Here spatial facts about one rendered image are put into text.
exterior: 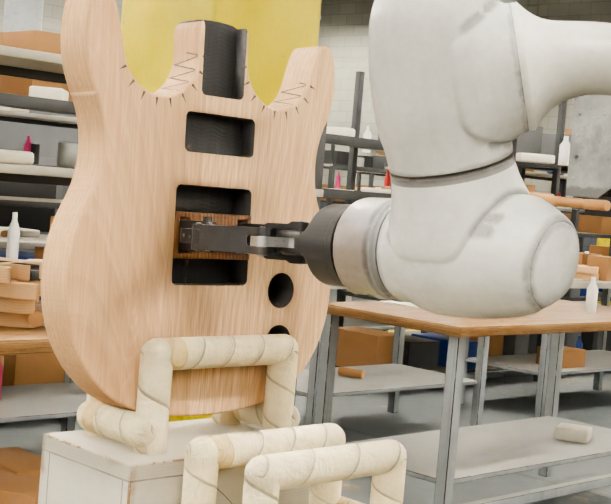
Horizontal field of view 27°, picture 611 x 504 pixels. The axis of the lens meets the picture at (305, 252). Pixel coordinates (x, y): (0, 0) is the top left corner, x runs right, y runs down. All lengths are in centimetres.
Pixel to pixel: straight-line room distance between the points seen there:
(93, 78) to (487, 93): 40
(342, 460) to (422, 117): 35
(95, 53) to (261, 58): 116
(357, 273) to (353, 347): 762
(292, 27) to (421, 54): 144
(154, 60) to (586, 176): 92
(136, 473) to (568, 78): 53
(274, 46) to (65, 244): 123
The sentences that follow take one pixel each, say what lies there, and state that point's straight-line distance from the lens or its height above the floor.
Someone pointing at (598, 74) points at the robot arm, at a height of 147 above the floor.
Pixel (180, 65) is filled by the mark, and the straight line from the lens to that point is 129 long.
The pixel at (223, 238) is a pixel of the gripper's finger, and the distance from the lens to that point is 116.
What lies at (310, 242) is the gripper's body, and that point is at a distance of 112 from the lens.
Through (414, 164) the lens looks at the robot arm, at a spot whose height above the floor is 139.
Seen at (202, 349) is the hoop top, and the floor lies 120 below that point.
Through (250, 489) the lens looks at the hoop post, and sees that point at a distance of 110.
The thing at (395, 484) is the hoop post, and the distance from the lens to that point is 122.
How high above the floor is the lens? 137
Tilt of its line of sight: 3 degrees down
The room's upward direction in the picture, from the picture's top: 5 degrees clockwise
